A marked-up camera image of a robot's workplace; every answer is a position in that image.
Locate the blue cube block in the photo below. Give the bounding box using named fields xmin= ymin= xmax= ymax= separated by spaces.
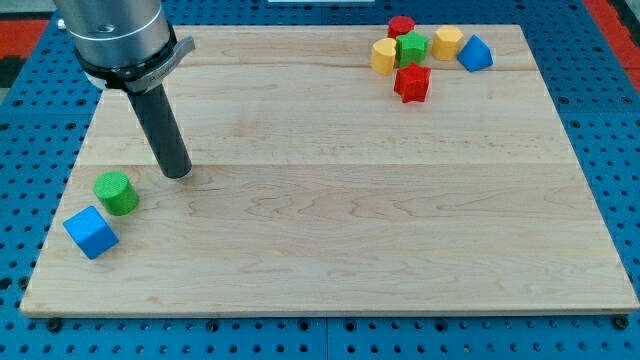
xmin=63 ymin=206 xmax=119 ymax=260

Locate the yellow hexagon block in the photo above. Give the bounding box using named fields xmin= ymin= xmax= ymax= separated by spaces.
xmin=432 ymin=25 xmax=464 ymax=61

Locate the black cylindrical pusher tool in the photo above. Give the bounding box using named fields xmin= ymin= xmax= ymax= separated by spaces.
xmin=127 ymin=85 xmax=192 ymax=179

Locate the red star block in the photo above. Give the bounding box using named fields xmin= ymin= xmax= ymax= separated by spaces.
xmin=394 ymin=62 xmax=432 ymax=103

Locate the light wooden board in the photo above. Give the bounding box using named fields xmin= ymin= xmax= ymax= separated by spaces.
xmin=21 ymin=25 xmax=639 ymax=318

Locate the yellow heart block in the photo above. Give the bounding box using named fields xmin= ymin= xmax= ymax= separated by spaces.
xmin=370 ymin=37 xmax=396 ymax=76

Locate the red cylinder block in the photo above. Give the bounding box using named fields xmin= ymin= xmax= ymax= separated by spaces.
xmin=387 ymin=15 xmax=415 ymax=39

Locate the blue triangular prism block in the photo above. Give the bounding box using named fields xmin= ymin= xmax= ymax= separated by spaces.
xmin=457 ymin=34 xmax=494 ymax=72

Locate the green star block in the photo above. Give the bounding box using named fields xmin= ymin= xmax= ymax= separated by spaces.
xmin=396 ymin=30 xmax=429 ymax=68

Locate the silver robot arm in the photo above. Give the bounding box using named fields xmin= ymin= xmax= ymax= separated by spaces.
xmin=55 ymin=0 xmax=195 ymax=95

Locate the green cylinder block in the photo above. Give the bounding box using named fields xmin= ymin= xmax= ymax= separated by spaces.
xmin=93 ymin=171 xmax=139 ymax=216

